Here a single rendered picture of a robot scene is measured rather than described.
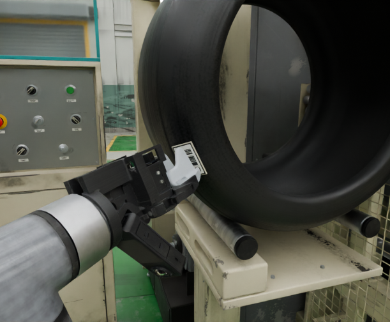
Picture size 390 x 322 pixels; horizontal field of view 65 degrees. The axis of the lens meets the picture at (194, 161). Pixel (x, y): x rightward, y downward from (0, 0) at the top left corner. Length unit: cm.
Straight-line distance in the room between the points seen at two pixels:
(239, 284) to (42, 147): 84
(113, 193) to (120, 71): 928
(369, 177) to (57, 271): 56
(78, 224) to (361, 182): 52
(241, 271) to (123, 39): 931
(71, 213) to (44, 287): 7
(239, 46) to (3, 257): 77
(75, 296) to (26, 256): 107
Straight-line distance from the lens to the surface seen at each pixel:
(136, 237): 35
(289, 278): 69
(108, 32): 969
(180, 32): 49
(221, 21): 49
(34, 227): 30
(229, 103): 89
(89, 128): 117
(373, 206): 121
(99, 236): 31
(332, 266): 76
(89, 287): 133
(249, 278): 60
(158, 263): 40
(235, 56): 90
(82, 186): 34
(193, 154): 48
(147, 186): 36
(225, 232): 60
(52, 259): 29
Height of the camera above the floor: 117
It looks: 12 degrees down
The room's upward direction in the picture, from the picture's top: straight up
